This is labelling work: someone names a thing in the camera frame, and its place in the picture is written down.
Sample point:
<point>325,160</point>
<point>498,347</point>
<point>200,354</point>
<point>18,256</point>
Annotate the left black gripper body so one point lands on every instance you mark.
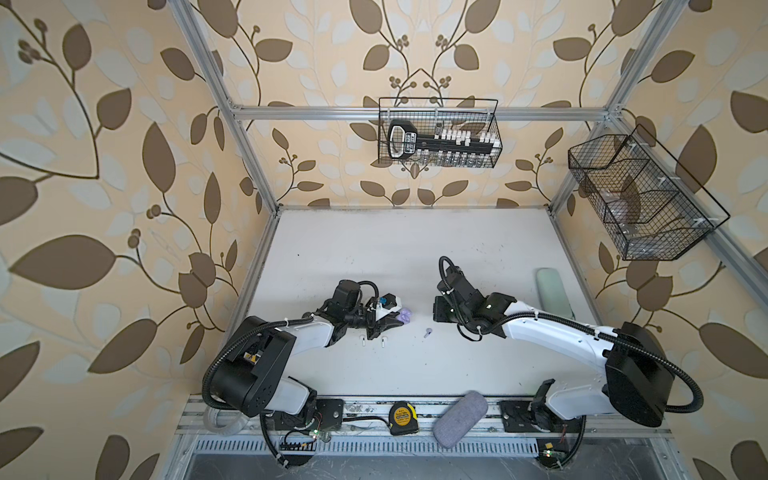
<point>361,317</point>

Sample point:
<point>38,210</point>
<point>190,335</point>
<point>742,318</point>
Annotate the green glasses case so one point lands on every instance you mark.
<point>552,294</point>

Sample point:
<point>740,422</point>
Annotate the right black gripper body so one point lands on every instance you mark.
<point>458,317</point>

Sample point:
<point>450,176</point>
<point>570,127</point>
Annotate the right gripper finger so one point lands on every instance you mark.
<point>442,316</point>
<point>440,305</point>

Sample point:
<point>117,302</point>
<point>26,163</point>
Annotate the right black wire basket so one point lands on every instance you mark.
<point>653,207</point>

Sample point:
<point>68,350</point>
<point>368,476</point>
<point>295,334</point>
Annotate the aluminium frame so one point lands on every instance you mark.
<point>301,80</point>

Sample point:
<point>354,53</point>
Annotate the grey fabric glasses case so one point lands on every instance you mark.
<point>456,422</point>

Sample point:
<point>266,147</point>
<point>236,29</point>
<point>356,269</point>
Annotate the back black wire basket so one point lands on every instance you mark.
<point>471,113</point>

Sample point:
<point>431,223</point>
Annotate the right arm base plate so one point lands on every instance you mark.
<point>522,415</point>

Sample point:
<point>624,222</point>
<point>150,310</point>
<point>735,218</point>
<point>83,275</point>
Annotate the purple earbud charging case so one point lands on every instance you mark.
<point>404,316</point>

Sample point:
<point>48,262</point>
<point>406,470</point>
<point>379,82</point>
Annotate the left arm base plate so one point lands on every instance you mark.
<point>324,414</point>

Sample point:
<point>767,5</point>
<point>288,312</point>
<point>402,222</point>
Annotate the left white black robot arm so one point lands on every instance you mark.
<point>248,374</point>

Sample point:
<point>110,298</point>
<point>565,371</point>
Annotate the black socket holder rail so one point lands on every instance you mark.
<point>403,140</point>

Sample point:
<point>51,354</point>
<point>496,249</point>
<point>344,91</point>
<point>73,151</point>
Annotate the yellow black tape measure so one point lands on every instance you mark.
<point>402,419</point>

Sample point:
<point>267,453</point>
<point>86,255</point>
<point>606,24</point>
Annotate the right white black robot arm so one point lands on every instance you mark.
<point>631,374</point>

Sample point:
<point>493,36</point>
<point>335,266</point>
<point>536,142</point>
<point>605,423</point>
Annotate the black wire basket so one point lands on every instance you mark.
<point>471,113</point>
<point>653,207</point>

